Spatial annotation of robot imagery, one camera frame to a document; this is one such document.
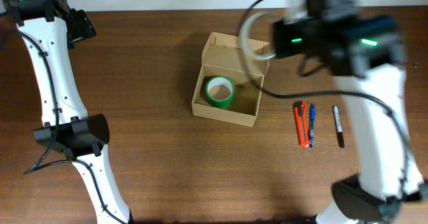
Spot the green tape roll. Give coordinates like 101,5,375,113
205,76,235,109

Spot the black marker pen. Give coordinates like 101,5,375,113
332,106,345,148

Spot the brown cardboard box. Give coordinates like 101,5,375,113
191,32,270,127

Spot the orange utility knife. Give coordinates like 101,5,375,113
293,101,309,148

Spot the blue pen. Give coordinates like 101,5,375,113
308,104,316,148

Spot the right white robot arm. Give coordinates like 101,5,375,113
274,0,427,223

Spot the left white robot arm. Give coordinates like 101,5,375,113
3,0,134,223

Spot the white masking tape roll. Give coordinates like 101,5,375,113
239,11,279,61

